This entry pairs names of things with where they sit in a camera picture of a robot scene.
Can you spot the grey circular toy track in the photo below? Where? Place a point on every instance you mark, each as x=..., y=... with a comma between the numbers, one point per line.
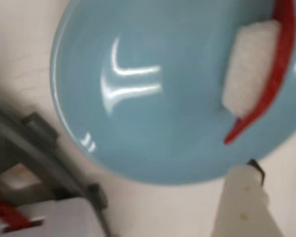
x=39, y=130

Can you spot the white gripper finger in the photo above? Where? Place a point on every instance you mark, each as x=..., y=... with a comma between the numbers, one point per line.
x=244, y=205

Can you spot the blue round dish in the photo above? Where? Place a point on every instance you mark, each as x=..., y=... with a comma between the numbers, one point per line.
x=162, y=111

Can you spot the red tuna sushi toy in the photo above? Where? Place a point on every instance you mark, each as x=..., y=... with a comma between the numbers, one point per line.
x=249, y=61

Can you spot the red train coupler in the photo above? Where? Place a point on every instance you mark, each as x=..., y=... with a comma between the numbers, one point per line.
x=7, y=214

